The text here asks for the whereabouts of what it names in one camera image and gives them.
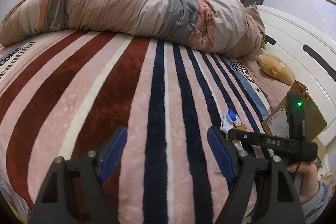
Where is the white power adapter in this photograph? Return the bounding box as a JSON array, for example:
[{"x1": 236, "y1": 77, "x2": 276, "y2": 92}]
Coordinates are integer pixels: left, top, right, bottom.
[{"x1": 220, "y1": 113, "x2": 234, "y2": 135}]

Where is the white blue contact lens case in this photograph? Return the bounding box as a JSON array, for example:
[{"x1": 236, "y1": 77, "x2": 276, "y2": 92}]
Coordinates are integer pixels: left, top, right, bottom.
[{"x1": 227, "y1": 109, "x2": 242, "y2": 127}]

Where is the grey sleeve forearm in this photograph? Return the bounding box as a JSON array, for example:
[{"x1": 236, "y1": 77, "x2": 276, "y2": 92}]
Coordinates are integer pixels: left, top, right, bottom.
[{"x1": 302, "y1": 181, "x2": 333, "y2": 224}]

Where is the person's right hand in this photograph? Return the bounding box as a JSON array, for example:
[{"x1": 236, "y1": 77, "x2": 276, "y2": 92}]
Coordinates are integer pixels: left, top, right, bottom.
[{"x1": 287, "y1": 161, "x2": 320, "y2": 203}]

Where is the cardboard box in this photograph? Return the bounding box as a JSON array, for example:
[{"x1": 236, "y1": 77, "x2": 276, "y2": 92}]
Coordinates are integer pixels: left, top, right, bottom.
[{"x1": 262, "y1": 81, "x2": 327, "y2": 160}]

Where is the tan plush toy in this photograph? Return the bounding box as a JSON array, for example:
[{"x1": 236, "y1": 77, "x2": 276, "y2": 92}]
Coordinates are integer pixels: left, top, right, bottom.
[{"x1": 257, "y1": 53, "x2": 295, "y2": 86}]

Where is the white headboard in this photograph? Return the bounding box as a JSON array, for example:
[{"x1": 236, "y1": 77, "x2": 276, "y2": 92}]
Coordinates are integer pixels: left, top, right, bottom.
[{"x1": 257, "y1": 5, "x2": 335, "y2": 146}]

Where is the striped fleece blanket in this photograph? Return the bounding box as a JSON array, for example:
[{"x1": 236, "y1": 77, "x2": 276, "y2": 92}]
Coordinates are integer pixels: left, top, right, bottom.
[{"x1": 1, "y1": 31, "x2": 270, "y2": 223}]

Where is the green plush toy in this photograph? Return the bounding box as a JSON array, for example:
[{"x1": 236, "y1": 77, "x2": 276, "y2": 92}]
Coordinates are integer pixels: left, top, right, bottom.
[{"x1": 260, "y1": 40, "x2": 267, "y2": 48}]

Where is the rolled pink grey duvet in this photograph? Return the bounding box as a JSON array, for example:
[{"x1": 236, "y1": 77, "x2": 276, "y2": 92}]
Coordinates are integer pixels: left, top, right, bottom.
[{"x1": 1, "y1": 0, "x2": 265, "y2": 59}]

